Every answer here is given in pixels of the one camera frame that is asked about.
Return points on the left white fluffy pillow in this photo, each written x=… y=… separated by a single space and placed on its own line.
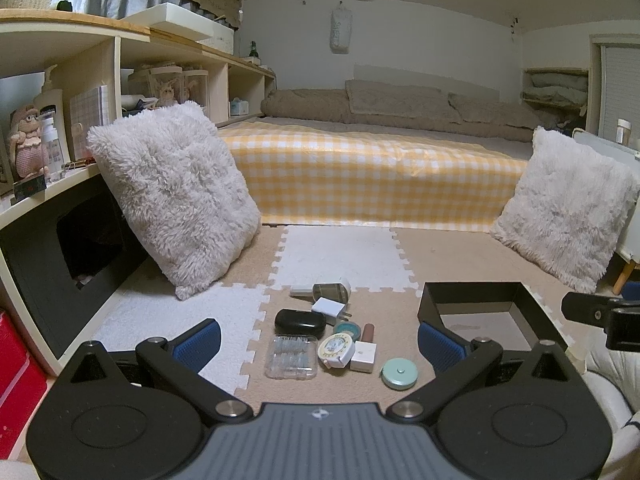
x=179 y=189

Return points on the clear doll display case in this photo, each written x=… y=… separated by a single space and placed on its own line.
x=171 y=84

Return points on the teal clear tape roll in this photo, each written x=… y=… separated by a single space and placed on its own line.
x=351 y=328

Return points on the pink plaid notebook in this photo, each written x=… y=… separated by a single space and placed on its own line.
x=87 y=109

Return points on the brown bed pillows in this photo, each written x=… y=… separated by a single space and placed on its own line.
x=365 y=102

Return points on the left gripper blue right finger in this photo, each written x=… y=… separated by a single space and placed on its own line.
x=441 y=347

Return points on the clear plastic case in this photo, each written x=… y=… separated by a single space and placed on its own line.
x=292 y=357

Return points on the white box on shelf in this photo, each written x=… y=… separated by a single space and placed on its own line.
x=169 y=17

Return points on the white round yellow-dial tape measure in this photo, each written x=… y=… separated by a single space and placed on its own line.
x=336 y=351

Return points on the black cardboard box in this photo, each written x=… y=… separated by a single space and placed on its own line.
x=507 y=312

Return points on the red storage box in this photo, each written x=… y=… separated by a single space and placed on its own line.
x=22 y=384

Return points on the yellow gingham bed cover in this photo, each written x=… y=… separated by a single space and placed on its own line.
x=343 y=175

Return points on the mint green round tape measure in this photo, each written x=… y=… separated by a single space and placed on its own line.
x=399 y=374

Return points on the folded blankets on shelf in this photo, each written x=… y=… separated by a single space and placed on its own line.
x=558 y=96

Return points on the white fluffy pillow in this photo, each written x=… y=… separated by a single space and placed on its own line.
x=569 y=208
x=179 y=189

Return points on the white usb wall charger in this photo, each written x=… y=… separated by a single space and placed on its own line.
x=332 y=310

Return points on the hanging white bag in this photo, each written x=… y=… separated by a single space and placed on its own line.
x=341 y=29

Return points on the white cube brown-cap bottle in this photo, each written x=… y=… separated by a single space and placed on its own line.
x=363 y=359

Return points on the black oval earbuds case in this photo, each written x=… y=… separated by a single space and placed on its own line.
x=299 y=323

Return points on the right white fluffy pillow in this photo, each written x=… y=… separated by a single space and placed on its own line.
x=569 y=208

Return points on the white lotion pump bottle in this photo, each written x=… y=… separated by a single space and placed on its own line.
x=50 y=101

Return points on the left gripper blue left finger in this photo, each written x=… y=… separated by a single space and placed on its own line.
x=196 y=347

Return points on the pink plush doll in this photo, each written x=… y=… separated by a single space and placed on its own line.
x=25 y=143

